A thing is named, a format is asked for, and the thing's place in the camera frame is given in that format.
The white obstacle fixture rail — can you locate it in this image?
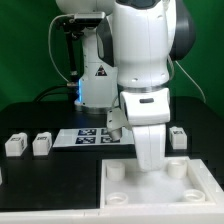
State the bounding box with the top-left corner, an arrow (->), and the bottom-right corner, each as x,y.
0,190 -> 224,224

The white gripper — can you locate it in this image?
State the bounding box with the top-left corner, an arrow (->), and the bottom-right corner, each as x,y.
106,88 -> 170,172

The grey cable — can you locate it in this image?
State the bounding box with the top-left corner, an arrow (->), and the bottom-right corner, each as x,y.
47,13 -> 208,103

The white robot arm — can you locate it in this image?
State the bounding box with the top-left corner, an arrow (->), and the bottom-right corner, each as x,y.
56,0 -> 195,171

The white part at left edge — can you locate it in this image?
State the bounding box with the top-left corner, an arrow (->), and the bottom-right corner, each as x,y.
0,167 -> 2,186

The white sheet with tags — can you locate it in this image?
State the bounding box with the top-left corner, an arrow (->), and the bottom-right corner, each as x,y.
53,128 -> 134,147

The grey camera on stand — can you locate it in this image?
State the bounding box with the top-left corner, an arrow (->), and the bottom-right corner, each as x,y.
74,12 -> 106,24

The black camera stand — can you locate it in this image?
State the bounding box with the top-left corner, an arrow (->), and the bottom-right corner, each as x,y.
57,18 -> 84,83

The black cable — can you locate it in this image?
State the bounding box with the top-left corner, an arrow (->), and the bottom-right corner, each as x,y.
32,85 -> 78,103

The white square table top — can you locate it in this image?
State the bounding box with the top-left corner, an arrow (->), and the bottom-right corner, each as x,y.
100,157 -> 223,208

